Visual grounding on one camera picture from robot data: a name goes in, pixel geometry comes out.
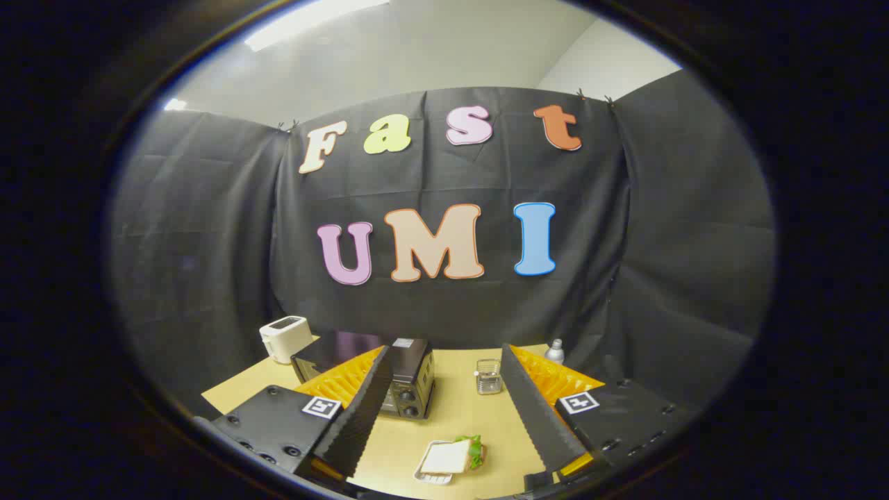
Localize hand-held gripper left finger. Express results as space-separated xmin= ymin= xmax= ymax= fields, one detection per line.
xmin=208 ymin=345 xmax=395 ymax=484

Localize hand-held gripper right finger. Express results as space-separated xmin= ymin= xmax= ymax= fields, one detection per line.
xmin=500 ymin=343 xmax=697 ymax=488

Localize black toaster oven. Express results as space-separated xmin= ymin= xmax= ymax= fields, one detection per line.
xmin=290 ymin=332 xmax=437 ymax=420

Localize sandwich with lettuce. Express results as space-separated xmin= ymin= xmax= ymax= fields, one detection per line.
xmin=422 ymin=435 xmax=485 ymax=476

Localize white pop-up toaster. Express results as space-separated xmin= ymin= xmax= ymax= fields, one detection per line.
xmin=259 ymin=316 xmax=314 ymax=365

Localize white sandwich tray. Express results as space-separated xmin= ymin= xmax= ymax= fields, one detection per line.
xmin=413 ymin=440 xmax=487 ymax=485

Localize black backdrop cloth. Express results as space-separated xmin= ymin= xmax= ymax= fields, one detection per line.
xmin=110 ymin=68 xmax=776 ymax=419

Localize clear wire mesh basket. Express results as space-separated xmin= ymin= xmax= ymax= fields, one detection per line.
xmin=475 ymin=358 xmax=503 ymax=396

